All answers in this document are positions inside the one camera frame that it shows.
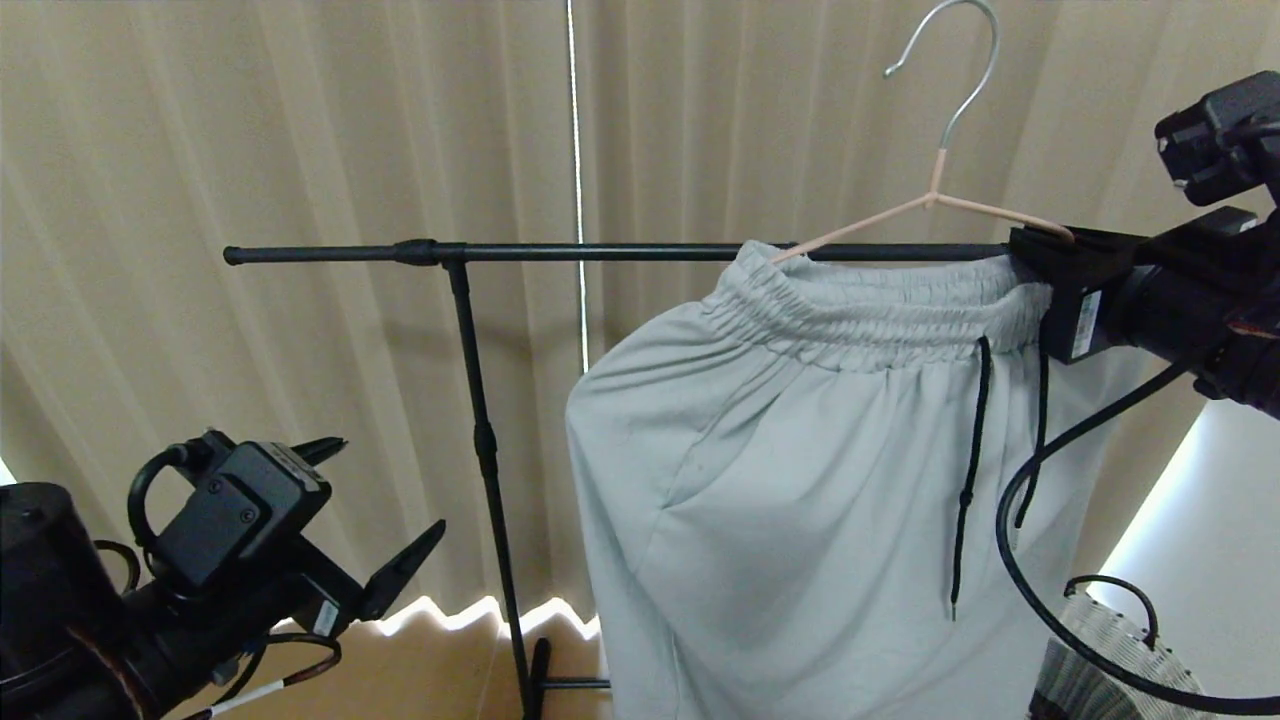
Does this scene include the black clothes rack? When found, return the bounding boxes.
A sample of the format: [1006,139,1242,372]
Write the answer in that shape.
[222,238,1011,720]

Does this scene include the beige curtain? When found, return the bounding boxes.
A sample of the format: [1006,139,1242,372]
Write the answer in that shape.
[0,0,1280,641]

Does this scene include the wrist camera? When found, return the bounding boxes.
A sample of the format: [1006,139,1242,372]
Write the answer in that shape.
[127,430,333,601]
[1155,70,1280,208]

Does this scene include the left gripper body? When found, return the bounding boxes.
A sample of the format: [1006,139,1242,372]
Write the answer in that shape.
[120,540,366,703]

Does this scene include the white laundry basket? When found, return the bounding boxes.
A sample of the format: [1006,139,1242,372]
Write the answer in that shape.
[1030,575,1216,720]

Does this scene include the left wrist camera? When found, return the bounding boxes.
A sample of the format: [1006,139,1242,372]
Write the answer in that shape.
[127,430,333,601]

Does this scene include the pale grey shorts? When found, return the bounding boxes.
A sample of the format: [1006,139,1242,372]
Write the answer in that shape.
[565,240,1151,720]

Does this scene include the pink clothes hanger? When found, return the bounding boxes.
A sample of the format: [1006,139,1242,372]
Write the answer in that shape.
[770,0,1078,264]

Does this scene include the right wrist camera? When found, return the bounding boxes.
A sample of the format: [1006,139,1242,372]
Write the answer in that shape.
[1155,70,1280,208]

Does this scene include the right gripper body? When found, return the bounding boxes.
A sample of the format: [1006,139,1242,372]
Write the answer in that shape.
[1040,208,1280,365]

